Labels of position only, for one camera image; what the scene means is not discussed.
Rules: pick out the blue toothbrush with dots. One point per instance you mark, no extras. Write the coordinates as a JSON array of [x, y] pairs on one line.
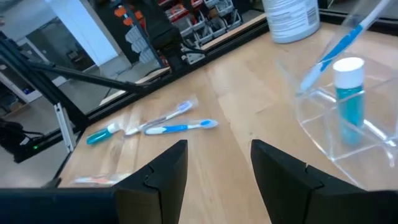
[[174, 128], [342, 43]]

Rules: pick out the purple toothbrush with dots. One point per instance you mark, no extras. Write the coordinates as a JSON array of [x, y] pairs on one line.
[[183, 106]]

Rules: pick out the teal mouthwash bottle white cap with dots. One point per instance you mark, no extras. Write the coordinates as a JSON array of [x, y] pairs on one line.
[[99, 136], [349, 109]]

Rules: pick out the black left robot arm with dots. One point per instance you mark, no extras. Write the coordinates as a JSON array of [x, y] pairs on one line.
[[164, 37]]

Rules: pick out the white wipes canister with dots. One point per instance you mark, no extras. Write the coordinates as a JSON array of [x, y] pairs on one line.
[[290, 21]]

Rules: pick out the parts bins rack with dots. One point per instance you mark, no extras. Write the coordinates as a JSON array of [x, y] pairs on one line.
[[214, 21]]

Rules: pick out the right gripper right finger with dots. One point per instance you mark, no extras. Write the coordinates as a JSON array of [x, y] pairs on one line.
[[289, 193]]

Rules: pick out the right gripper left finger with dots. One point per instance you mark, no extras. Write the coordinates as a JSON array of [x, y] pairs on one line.
[[155, 193]]

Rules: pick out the orange toothbrush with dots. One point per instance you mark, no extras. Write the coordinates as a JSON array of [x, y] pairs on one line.
[[96, 180]]

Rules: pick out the black pegboard orange tools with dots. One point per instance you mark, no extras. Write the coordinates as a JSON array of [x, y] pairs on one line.
[[109, 18]]

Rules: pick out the clear acrylic organizer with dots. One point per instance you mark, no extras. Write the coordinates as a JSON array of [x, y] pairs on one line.
[[373, 161]]

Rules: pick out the black box green light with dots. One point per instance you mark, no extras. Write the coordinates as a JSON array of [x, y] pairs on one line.
[[12, 137]]

